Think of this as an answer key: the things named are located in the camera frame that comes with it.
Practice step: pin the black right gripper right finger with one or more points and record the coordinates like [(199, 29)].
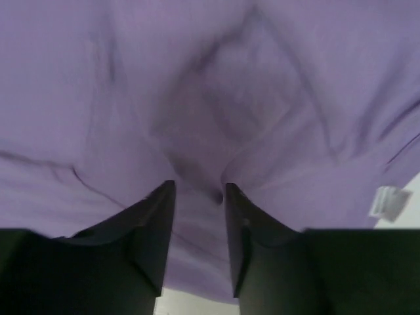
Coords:
[(276, 270)]

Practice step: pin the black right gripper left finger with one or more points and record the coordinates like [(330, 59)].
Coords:
[(114, 267)]

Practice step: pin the lilac t shirt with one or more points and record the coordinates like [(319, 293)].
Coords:
[(308, 106)]

